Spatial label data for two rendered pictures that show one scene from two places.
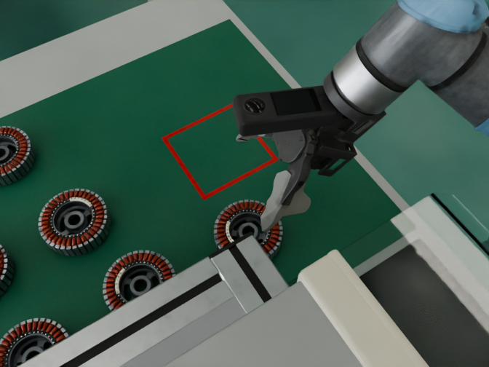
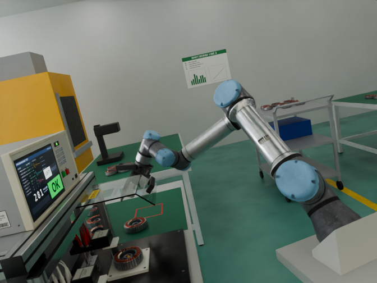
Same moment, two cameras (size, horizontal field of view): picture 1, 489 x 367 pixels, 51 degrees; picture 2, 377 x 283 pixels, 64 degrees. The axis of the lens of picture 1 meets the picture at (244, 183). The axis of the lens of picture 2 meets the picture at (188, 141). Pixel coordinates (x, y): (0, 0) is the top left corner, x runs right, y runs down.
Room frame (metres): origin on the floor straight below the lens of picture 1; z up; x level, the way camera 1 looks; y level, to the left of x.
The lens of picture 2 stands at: (-0.70, -1.02, 1.39)
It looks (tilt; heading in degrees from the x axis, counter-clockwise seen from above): 11 degrees down; 30
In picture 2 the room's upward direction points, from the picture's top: 12 degrees counter-clockwise
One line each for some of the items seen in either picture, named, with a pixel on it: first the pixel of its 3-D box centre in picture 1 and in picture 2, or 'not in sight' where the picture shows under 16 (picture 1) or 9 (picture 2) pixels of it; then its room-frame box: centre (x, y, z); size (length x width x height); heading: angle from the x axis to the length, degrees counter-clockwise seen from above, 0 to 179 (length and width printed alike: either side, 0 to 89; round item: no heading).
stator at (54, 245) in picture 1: (75, 221); (97, 220); (0.38, 0.28, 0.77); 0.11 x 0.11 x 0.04
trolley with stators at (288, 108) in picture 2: not in sight; (290, 142); (2.76, -0.34, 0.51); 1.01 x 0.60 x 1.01; 32
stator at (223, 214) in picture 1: (248, 233); (135, 224); (0.36, -0.01, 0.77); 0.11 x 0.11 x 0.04
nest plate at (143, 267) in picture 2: not in sight; (129, 263); (0.07, -0.21, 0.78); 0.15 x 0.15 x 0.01; 32
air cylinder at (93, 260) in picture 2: not in sight; (91, 267); (-0.01, -0.09, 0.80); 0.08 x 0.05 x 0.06; 32
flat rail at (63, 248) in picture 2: not in sight; (77, 223); (-0.09, -0.19, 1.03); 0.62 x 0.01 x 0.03; 32
